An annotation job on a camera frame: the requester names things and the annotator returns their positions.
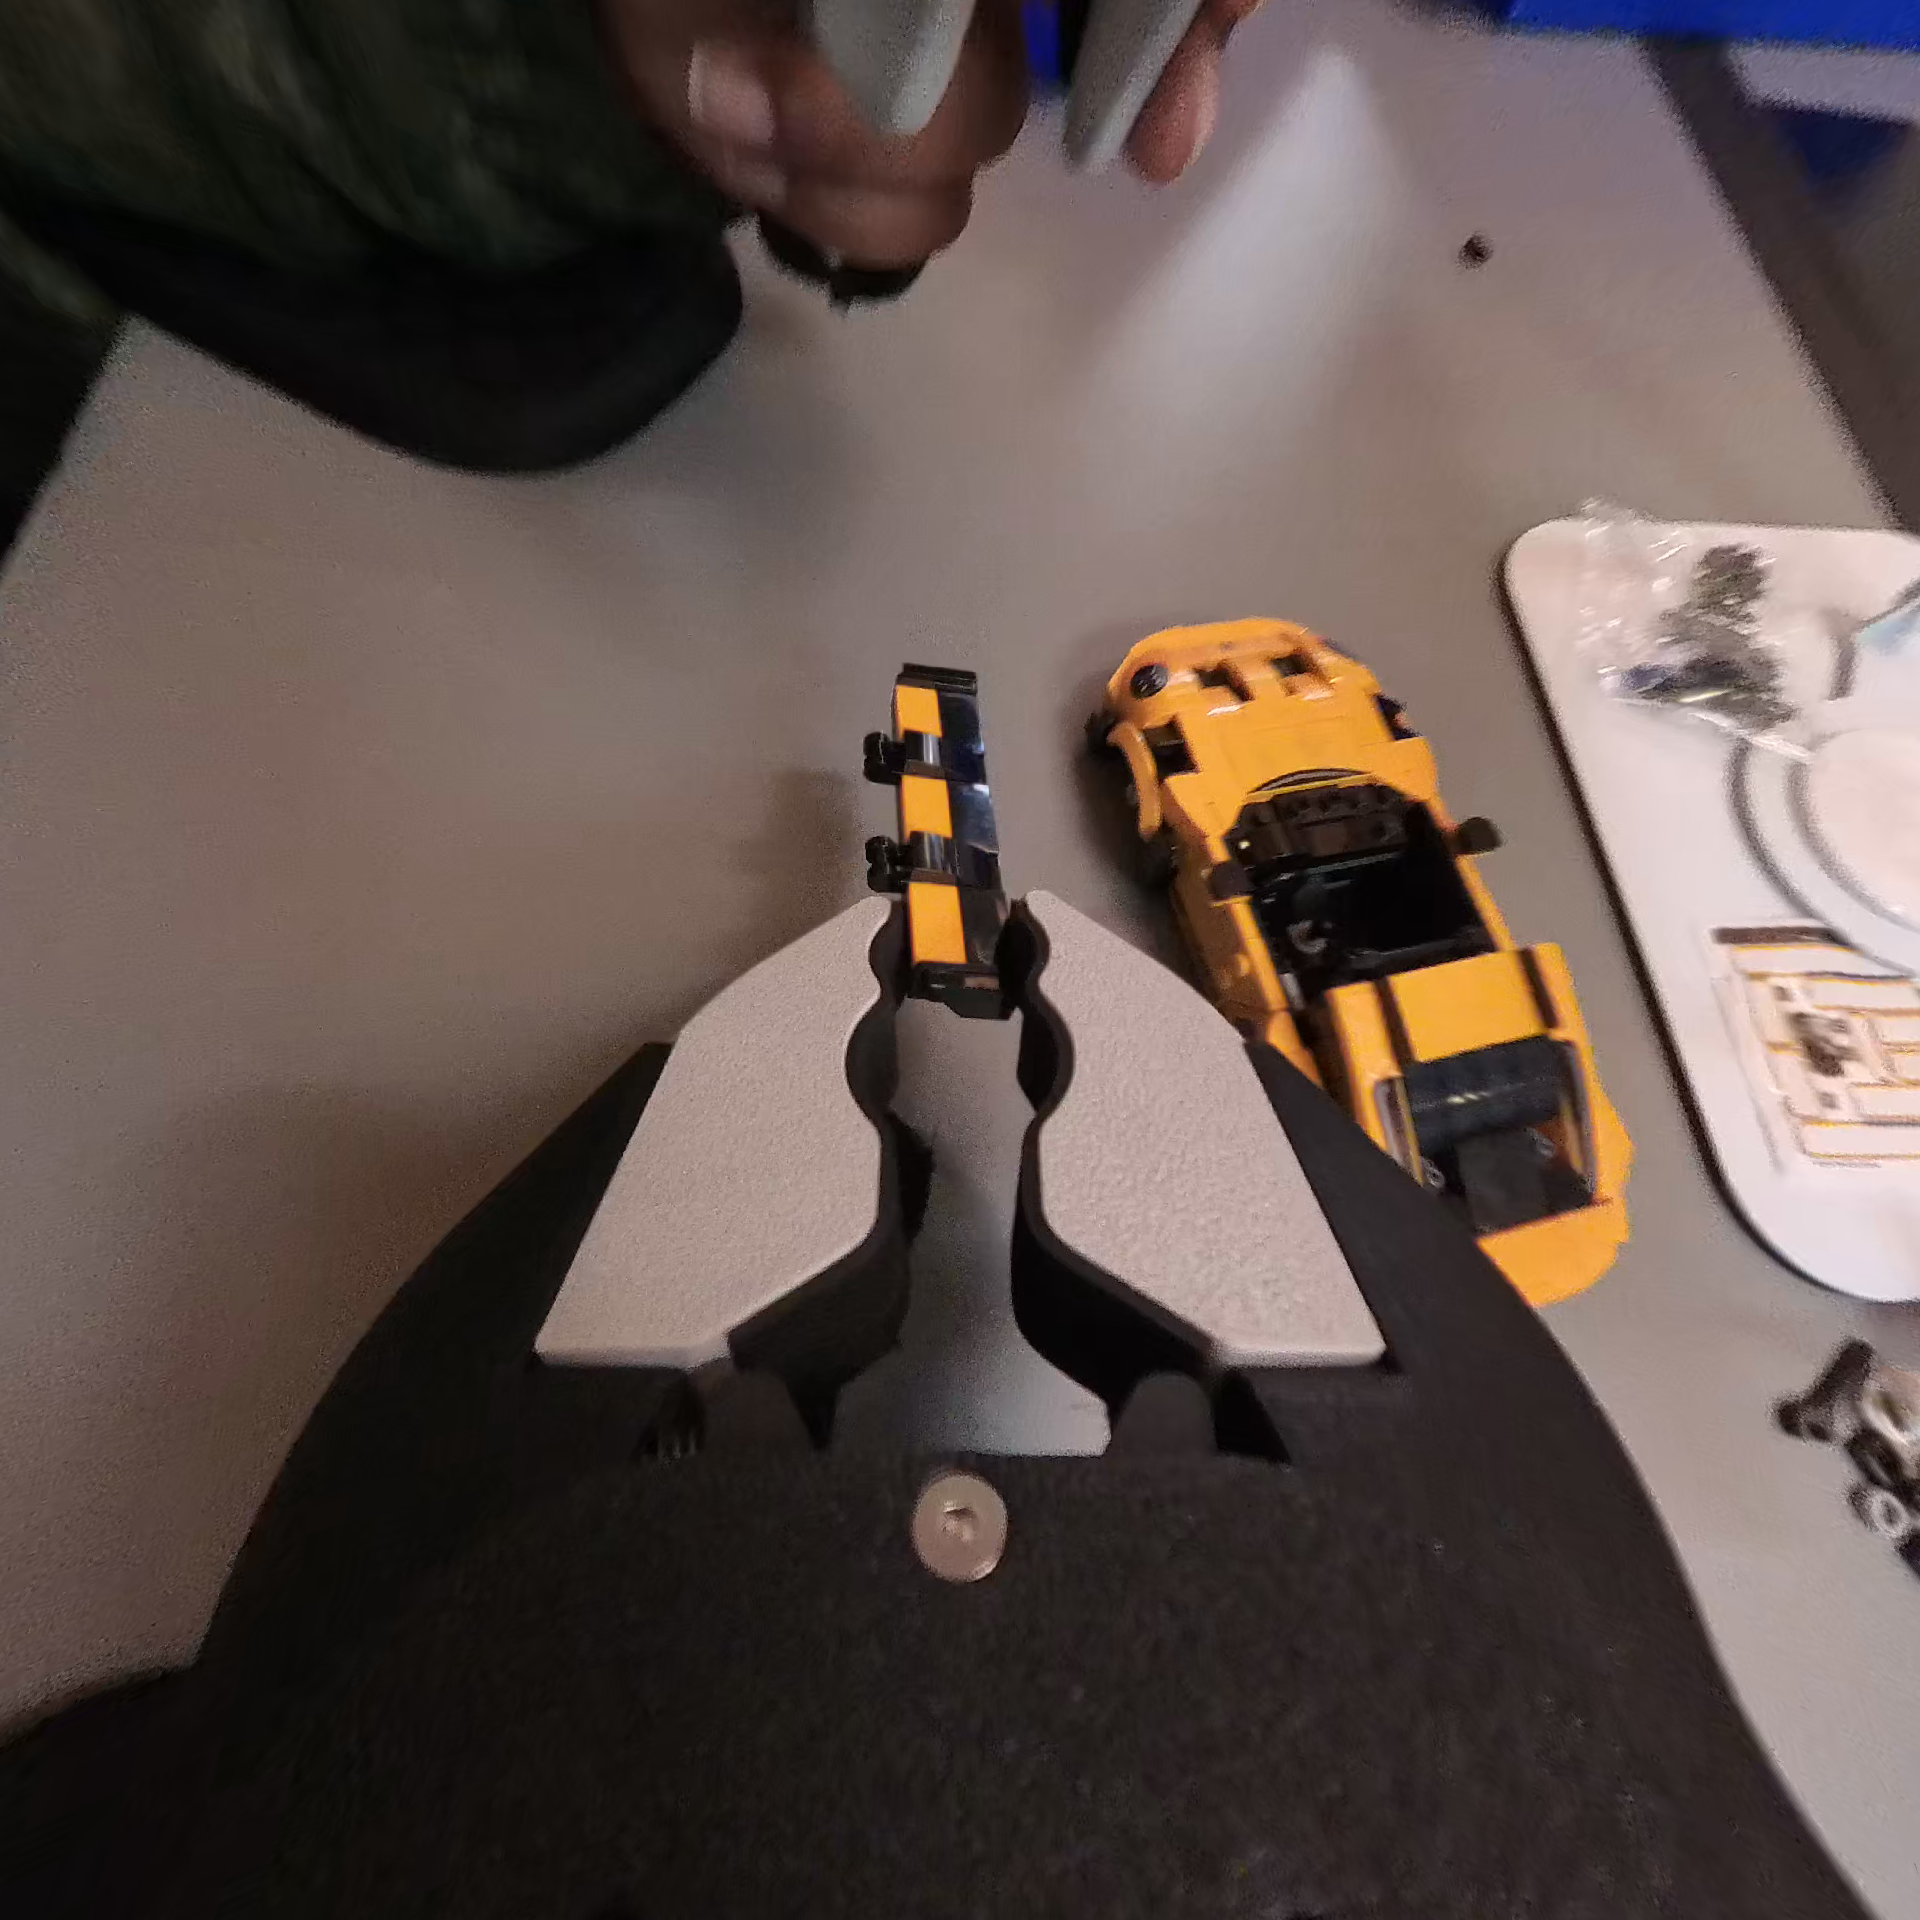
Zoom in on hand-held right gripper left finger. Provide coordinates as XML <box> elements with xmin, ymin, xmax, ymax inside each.
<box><xmin>532</xmin><ymin>894</ymin><xmax>912</xmax><ymax>1454</ymax></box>

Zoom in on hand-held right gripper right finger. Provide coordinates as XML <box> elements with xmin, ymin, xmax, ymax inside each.
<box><xmin>1015</xmin><ymin>892</ymin><xmax>1392</xmax><ymax>1447</ymax></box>

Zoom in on black and yellow lego strip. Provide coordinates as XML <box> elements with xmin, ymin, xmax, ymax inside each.
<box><xmin>859</xmin><ymin>662</ymin><xmax>1027</xmax><ymax>1026</ymax></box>

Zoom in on yellow lego car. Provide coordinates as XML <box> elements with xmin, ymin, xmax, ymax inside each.
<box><xmin>1085</xmin><ymin>615</ymin><xmax>1638</xmax><ymax>1312</ymax></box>

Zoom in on lego sticker sheet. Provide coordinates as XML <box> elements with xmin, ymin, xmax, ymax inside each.
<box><xmin>1707</xmin><ymin>919</ymin><xmax>1920</xmax><ymax>1176</ymax></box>

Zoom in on black curved lego part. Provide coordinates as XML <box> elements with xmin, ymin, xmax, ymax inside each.
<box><xmin>1774</xmin><ymin>1338</ymin><xmax>1886</xmax><ymax>1453</ymax></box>

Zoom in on person's left hand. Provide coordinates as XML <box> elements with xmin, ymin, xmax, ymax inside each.
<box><xmin>607</xmin><ymin>0</ymin><xmax>1266</xmax><ymax>276</ymax></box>

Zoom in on white book stand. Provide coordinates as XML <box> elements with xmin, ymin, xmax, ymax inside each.
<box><xmin>1503</xmin><ymin>515</ymin><xmax>1920</xmax><ymax>1308</ymax></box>

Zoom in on clear bag of small parts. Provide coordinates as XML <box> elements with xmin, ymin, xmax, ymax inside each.
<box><xmin>1573</xmin><ymin>498</ymin><xmax>1831</xmax><ymax>741</ymax></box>

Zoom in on stacked blue plastic bins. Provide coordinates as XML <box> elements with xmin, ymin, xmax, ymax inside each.
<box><xmin>1500</xmin><ymin>0</ymin><xmax>1920</xmax><ymax>41</ymax></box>

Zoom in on black lego part grey ring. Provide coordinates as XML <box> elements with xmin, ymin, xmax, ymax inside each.
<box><xmin>1844</xmin><ymin>1477</ymin><xmax>1920</xmax><ymax>1578</ymax></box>

